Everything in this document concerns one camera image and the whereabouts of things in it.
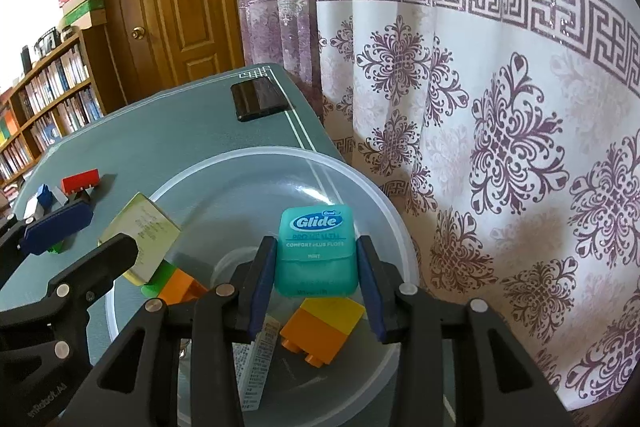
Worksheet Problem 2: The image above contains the green and orange toy block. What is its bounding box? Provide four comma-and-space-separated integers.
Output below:
141, 261, 208, 305

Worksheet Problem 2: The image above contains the teal dental floss box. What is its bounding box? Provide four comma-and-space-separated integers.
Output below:
274, 203, 360, 297

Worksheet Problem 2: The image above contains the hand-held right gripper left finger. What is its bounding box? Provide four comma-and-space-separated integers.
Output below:
65, 234, 279, 427

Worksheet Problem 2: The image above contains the orange and yellow toy block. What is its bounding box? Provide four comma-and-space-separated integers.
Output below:
279, 296, 366, 367

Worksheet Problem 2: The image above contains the black smartphone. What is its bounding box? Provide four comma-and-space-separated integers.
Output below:
230, 76, 292, 122

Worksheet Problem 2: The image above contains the stack of flat boxes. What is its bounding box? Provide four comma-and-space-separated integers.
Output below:
59, 0, 108, 30

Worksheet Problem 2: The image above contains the clear plastic bowl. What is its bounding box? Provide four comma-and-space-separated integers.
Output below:
106, 147, 420, 427

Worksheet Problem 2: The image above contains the pale blue tall carton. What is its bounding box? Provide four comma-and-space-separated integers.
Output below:
237, 314, 282, 413

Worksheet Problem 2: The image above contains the white cardboard box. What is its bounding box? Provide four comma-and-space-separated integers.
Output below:
22, 188, 68, 222

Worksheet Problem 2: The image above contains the white curtain purple pattern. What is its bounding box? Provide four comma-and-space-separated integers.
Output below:
234, 0, 640, 413

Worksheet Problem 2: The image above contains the yellow cardboard box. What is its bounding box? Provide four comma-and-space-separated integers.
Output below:
97, 192, 182, 286

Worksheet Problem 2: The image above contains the wooden bookshelf with books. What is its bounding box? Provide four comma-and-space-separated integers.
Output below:
0, 27, 126, 202

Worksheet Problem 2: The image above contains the red toy block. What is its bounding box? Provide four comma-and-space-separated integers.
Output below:
61, 168, 102, 196

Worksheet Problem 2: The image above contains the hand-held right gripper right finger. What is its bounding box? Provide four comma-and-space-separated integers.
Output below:
356, 234, 576, 427

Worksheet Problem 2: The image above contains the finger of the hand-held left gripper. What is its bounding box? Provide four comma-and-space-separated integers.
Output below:
0, 232, 140, 360
0, 201, 94, 258

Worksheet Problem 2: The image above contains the wooden door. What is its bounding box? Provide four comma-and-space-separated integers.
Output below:
99, 0, 246, 108

